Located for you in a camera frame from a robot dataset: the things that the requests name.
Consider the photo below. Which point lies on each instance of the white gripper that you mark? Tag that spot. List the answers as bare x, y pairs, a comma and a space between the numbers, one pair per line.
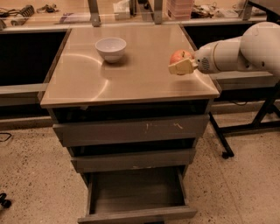
203, 61

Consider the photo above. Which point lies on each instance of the grey drawer cabinet with counter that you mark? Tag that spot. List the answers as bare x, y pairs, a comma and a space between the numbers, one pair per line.
85, 88

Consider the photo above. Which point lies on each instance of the pink stacked trays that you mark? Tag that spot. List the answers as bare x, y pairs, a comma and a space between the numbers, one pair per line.
179, 9

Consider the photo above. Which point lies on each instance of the black coiled tool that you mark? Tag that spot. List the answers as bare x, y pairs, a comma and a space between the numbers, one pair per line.
23, 15

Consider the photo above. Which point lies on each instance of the grey metal post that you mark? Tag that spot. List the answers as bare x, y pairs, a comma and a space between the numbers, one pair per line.
94, 13
157, 11

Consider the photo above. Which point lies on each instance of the white ceramic bowl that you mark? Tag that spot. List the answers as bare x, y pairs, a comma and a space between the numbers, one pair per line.
111, 49

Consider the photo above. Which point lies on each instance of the grey middle drawer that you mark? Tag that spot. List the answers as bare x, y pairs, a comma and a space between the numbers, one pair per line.
133, 161

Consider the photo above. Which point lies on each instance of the grey open bottom drawer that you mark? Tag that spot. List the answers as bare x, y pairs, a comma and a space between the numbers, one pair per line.
141, 196

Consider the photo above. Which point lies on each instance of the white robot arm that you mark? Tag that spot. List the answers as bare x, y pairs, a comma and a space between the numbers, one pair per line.
258, 49

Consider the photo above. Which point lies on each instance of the grey metal post right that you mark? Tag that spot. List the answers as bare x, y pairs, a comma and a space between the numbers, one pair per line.
157, 11

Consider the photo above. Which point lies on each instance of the red apple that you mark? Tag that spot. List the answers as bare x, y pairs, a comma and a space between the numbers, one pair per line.
180, 55

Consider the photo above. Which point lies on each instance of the black object on floor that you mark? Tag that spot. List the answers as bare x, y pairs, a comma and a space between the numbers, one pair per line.
3, 201

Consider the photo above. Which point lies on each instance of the grey metal post left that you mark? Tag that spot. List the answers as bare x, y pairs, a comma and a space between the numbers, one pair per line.
94, 13

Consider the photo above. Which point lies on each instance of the grey top drawer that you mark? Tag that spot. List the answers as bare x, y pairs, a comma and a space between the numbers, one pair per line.
130, 131

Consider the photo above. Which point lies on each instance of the black table leg with caster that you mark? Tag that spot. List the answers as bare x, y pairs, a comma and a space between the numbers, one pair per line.
227, 153

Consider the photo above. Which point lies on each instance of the white tissue box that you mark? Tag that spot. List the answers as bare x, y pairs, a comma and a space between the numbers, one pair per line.
122, 9

